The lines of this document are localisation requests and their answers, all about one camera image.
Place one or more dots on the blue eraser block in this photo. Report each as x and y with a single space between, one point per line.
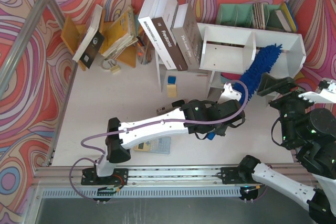
171 80

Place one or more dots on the coloured paper sheets stack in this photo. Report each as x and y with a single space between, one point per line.
229 76

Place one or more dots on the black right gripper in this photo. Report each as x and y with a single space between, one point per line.
279 98

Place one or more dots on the grey and black stapler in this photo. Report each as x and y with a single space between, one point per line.
170 107

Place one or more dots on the yellow worn books stack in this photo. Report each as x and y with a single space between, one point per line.
119 35

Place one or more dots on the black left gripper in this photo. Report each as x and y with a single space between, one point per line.
238 114

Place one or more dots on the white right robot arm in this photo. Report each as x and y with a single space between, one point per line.
313 133

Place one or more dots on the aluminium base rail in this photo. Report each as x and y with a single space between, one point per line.
143 182

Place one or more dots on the black and white leaning book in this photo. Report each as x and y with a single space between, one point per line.
90 39

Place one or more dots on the clear pencil cup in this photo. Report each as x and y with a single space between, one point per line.
144 49

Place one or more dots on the small brass padlock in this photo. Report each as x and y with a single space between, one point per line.
110 65

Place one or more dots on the white bookshelf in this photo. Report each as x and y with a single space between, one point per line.
233 49

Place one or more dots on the small white side shelf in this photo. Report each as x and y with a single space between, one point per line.
163 74

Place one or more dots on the grey Lonely Ones book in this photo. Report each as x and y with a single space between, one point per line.
188 37

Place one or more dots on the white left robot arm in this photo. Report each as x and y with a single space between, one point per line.
195 117

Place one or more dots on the yellow wooden book rack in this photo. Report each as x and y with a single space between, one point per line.
70 36

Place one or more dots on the brown Fredonia book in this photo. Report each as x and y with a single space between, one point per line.
163 22

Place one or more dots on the blue microfiber duster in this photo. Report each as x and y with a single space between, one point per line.
263 63

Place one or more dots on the mint green file organizer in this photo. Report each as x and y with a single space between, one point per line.
242 15

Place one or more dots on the yellow and blue calculator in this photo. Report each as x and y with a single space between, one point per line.
159 145

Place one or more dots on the blue yellow book in organizer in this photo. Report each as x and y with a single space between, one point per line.
286 18

